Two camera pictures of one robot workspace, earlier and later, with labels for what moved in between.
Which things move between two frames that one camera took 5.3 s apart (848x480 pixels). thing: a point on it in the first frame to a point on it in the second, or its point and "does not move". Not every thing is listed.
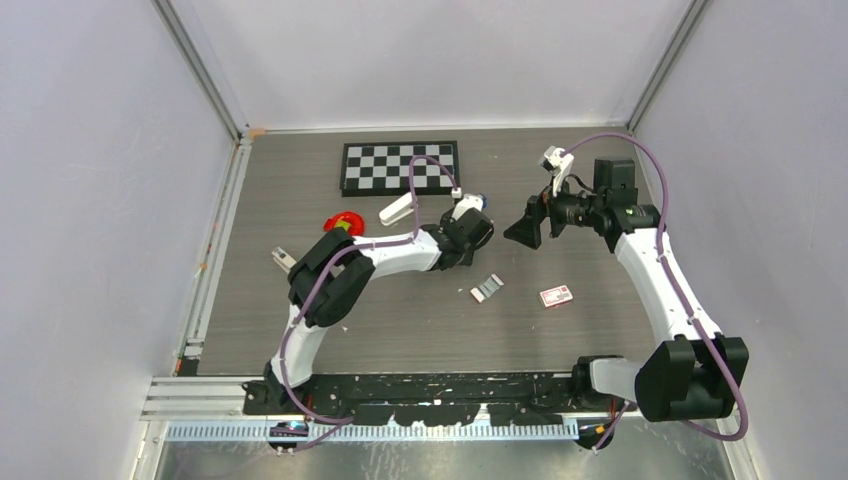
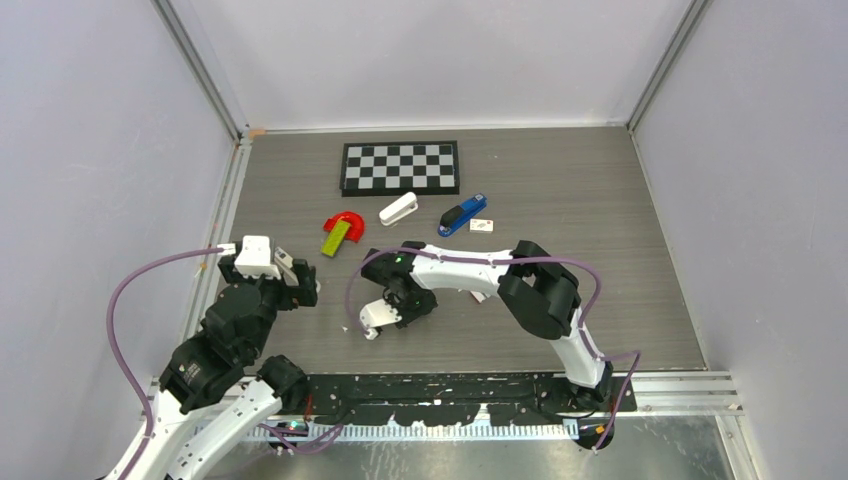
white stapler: x=403 y=207 does not move
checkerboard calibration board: x=381 y=169 does not move
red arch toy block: x=356 y=227 does not move
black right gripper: x=528 y=229 to x=408 y=316
